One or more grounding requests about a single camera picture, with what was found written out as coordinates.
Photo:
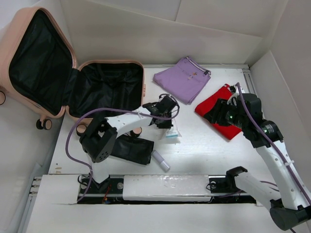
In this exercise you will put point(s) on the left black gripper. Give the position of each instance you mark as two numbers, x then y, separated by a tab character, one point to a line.
166	125

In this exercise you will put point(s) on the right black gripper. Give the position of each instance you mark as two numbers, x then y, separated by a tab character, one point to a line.
215	116

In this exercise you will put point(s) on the red shorts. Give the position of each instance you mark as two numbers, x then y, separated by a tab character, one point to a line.
229	132

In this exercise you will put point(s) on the clear plastic toiletry packet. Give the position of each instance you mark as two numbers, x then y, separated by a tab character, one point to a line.
171	135

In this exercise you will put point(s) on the purple shorts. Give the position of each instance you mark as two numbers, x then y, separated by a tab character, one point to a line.
185	80

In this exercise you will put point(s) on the black fabric pouch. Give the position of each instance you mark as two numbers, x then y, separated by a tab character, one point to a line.
137	150

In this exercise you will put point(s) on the white lavender tube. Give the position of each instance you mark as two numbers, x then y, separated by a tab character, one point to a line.
161	161

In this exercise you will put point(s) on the pink hard-shell suitcase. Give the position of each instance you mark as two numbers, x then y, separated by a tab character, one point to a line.
39	68

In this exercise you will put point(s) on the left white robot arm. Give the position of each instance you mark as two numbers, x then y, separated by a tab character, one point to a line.
99	138

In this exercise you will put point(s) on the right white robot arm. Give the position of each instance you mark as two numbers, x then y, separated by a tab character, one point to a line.
290	204

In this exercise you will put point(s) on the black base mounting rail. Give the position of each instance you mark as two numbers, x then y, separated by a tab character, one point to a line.
157	189

